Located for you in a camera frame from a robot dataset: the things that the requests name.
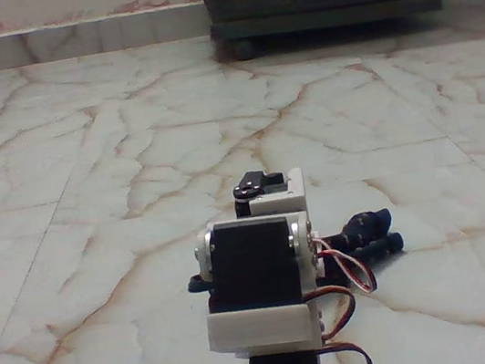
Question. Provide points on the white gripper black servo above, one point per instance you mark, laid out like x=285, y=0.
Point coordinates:
x=257, y=191

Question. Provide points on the dark blue small object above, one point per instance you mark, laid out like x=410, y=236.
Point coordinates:
x=363, y=227

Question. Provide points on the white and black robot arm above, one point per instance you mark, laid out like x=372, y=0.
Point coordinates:
x=254, y=258

